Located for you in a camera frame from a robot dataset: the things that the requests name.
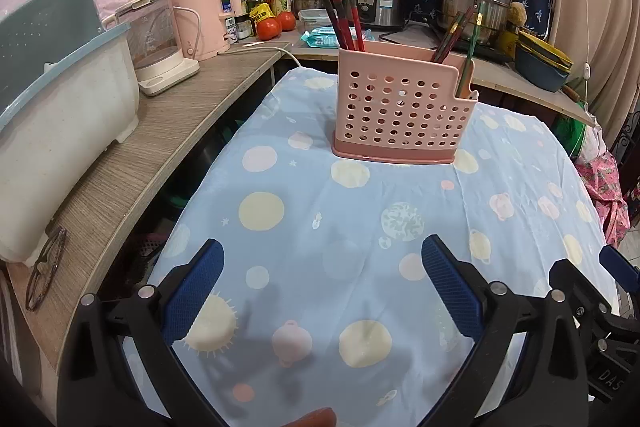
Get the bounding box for maroon chopstick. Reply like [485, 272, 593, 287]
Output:
[432, 4, 477, 63]
[431, 12, 465, 63]

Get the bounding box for green chopstick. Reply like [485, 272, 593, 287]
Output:
[454, 1, 487, 99]
[455, 5, 484, 98]

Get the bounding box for bright red chopstick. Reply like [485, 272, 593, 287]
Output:
[332, 0, 355, 51]
[348, 0, 366, 52]

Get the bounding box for dark red chopstick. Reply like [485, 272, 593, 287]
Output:
[333, 0, 357, 51]
[322, 0, 350, 49]

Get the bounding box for left hand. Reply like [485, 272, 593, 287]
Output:
[283, 407, 337, 427]

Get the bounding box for pink floral cloth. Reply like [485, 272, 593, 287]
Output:
[575, 150, 639, 248]

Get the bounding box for wooden counter shelf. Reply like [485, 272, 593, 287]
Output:
[8, 26, 601, 368]

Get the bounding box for eyeglasses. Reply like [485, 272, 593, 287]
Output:
[25, 225, 67, 312]

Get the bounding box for blue planet-print tablecloth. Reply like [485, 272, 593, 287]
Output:
[150, 68, 617, 426]

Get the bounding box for stacked blue yellow bowls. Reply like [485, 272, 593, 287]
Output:
[514, 31, 574, 92]

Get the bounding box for pink perforated utensil holder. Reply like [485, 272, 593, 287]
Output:
[332, 41, 478, 165]

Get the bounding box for white teal dish rack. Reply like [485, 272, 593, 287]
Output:
[1, 0, 139, 265]

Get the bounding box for wet wipes pack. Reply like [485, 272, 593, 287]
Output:
[300, 26, 342, 49]

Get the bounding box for pink electric kettle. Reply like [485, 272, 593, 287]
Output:
[169, 0, 242, 61]

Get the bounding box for red tomato right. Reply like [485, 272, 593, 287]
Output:
[276, 11, 296, 31]

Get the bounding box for red tomato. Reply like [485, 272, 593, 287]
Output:
[256, 17, 282, 41]
[276, 11, 296, 31]

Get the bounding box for red tomato left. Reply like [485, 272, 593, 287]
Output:
[256, 17, 282, 41]

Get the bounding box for white power cord switch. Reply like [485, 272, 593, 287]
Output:
[564, 0, 601, 128]

